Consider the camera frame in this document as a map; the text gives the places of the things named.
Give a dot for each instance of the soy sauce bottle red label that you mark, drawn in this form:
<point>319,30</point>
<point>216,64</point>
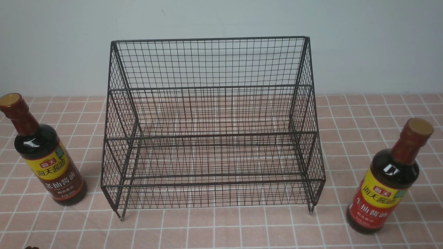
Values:
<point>391,174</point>

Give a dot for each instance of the soy sauce bottle brown label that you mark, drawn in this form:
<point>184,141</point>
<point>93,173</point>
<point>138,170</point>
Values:
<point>41,148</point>

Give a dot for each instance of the black wire mesh shelf rack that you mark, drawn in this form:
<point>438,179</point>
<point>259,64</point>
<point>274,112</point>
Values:
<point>211,122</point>

